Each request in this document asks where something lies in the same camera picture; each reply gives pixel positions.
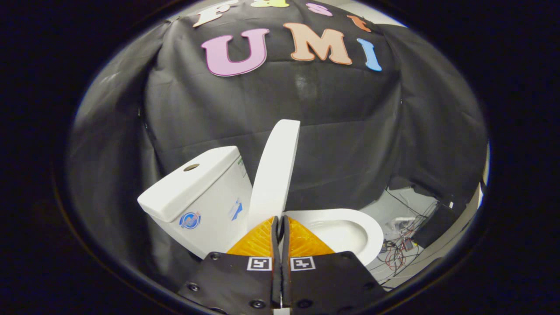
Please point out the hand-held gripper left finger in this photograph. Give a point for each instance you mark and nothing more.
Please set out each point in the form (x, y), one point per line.
(232, 280)

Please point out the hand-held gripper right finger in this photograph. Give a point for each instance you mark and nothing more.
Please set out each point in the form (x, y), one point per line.
(328, 280)

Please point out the black backdrop cloth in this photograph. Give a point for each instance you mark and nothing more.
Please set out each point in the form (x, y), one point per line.
(328, 122)

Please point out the clear plastic bag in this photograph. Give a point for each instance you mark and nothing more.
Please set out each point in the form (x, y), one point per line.
(402, 222)

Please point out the white toilet lid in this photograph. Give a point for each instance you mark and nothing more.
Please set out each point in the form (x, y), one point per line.
(273, 175)

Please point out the white toilet tank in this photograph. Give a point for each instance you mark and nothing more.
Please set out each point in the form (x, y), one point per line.
(205, 192)

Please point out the small grey adapter box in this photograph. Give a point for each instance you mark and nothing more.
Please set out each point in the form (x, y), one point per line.
(408, 244)

